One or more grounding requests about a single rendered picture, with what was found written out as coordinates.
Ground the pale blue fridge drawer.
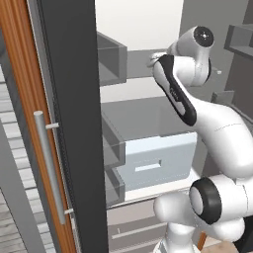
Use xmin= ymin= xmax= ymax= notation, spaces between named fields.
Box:
xmin=101 ymin=96 xmax=199 ymax=193

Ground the grey door bin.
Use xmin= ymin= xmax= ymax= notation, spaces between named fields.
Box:
xmin=223 ymin=23 xmax=253 ymax=61
xmin=101 ymin=112 xmax=127 ymax=171
xmin=96 ymin=31 xmax=128 ymax=87
xmin=104 ymin=167 xmax=127 ymax=210

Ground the fridge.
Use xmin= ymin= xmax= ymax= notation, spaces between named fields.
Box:
xmin=94 ymin=0 xmax=253 ymax=253

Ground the wood-fronted fridge door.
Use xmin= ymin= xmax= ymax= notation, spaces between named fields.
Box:
xmin=0 ymin=0 xmax=110 ymax=253

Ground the grey freezer drawer front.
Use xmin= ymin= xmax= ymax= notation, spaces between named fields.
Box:
xmin=106 ymin=197 xmax=203 ymax=253

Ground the grey bar door handle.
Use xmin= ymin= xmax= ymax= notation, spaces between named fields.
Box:
xmin=33 ymin=110 xmax=75 ymax=226

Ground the grey fridge door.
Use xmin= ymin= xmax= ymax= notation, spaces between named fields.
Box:
xmin=201 ymin=0 xmax=253 ymax=179

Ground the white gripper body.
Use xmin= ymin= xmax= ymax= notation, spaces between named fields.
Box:
xmin=146 ymin=51 xmax=169 ymax=68

